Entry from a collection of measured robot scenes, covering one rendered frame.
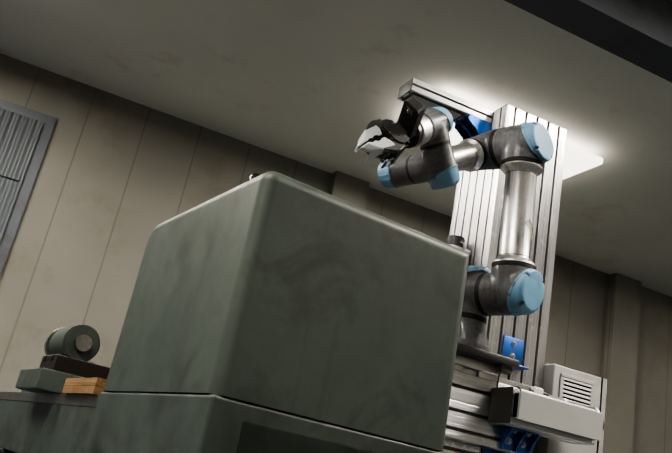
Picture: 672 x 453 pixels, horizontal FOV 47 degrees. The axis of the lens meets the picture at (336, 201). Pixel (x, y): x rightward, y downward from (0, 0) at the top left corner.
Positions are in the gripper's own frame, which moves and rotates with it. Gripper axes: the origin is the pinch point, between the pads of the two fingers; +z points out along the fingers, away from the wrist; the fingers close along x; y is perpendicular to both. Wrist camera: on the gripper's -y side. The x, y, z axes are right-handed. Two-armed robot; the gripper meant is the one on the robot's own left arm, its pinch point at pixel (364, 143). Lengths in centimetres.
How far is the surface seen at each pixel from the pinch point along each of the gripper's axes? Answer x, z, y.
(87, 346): 47, -15, 158
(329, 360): -31, 38, 10
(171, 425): -22, 59, 27
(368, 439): -45, 37, 17
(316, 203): -9.7, 29.0, -3.1
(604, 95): 11, -306, 62
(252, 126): 180, -276, 242
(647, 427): -193, -509, 326
